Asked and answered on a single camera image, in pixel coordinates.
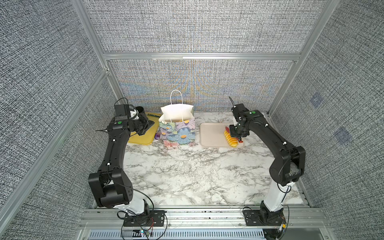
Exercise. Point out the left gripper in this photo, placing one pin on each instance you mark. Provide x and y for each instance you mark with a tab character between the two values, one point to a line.
146	124

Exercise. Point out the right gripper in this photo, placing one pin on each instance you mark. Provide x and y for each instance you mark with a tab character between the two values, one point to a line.
233	134

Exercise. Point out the red metal tongs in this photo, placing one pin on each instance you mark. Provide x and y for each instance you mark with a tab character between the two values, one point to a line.
228	130

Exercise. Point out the yellow striped bread front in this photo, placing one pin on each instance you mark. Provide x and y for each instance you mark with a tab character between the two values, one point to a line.
232	142

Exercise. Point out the floral paper gift bag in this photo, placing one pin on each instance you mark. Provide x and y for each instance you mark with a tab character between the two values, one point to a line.
177	125

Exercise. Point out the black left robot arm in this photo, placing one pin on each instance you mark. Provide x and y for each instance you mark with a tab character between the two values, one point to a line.
110	185

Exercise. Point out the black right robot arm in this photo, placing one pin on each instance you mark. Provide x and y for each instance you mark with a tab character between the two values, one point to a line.
289	161

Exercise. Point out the beige bread tray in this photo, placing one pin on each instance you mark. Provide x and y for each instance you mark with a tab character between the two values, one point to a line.
212	135

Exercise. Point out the iridescent purple spoon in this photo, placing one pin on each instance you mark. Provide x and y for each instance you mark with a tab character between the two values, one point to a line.
156	136

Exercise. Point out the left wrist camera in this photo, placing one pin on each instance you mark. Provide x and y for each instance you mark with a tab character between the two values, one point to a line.
126	112

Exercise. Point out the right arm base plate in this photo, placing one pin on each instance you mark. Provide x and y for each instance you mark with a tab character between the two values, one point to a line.
263	217

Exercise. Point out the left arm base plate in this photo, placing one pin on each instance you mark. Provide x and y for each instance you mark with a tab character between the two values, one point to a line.
155	219

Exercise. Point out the aluminium cage frame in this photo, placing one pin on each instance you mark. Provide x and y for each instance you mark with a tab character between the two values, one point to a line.
64	63

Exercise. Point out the aluminium front rail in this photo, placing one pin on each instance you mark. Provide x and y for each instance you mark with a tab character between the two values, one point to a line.
203	218

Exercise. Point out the white slotted cable duct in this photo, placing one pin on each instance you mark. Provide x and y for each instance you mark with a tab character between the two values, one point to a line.
179	234

